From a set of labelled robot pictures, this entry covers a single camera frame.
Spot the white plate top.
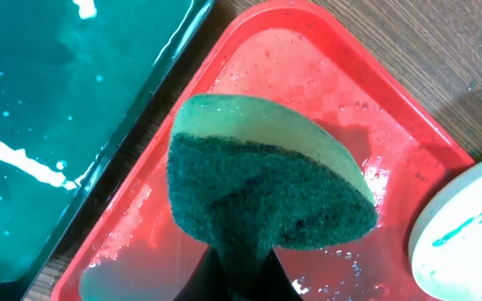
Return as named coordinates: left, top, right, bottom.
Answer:
left=408, top=161, right=482, bottom=300

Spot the black tray with green water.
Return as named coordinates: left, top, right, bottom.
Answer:
left=0, top=0, right=212, bottom=300

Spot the red plastic tray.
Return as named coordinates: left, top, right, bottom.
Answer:
left=51, top=0, right=476, bottom=301

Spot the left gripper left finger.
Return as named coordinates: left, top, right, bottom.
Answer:
left=173, top=247, right=231, bottom=301

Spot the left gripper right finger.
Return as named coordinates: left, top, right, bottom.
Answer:
left=249, top=249, right=303, bottom=301

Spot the green yellow sponge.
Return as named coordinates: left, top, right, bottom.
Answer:
left=167, top=94, right=377, bottom=291

